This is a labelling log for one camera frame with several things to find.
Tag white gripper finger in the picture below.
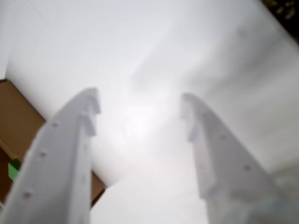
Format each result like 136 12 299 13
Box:
180 93 290 224
0 88 101 224

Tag green cube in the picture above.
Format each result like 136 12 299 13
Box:
8 158 23 182

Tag brown cardboard box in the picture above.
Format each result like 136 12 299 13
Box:
0 79 106 207

